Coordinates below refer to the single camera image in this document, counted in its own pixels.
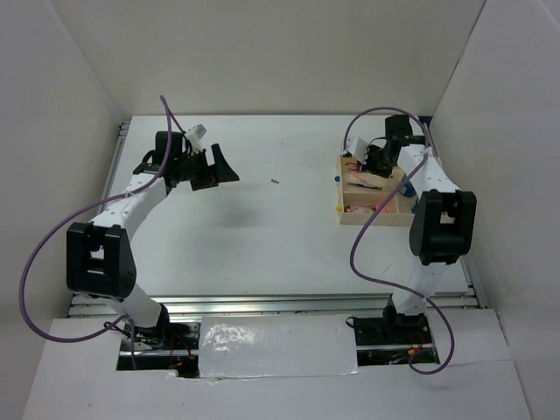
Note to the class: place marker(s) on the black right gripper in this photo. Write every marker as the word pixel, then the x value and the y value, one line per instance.
pixel 385 173

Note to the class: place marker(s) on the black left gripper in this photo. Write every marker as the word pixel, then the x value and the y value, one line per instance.
pixel 220 172

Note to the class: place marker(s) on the pink capped marker bottle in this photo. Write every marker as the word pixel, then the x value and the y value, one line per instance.
pixel 366 209

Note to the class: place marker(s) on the black gel pen clear cap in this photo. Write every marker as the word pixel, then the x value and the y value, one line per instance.
pixel 365 186

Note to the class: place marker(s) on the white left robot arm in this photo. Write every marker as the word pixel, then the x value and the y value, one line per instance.
pixel 99 259

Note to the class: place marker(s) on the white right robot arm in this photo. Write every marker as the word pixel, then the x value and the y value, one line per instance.
pixel 441 230

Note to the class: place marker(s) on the wooden compartment tray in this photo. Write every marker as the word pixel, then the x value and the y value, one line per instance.
pixel 404 208

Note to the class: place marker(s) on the silver foil sheet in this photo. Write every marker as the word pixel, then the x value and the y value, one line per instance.
pixel 276 346

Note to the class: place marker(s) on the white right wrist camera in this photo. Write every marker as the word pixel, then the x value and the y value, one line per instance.
pixel 356 148

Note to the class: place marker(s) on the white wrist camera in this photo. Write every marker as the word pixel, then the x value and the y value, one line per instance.
pixel 194 138
pixel 356 148

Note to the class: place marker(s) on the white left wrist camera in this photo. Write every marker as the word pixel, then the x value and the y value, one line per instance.
pixel 194 138

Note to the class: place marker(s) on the aluminium frame rail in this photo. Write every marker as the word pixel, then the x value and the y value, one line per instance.
pixel 257 246

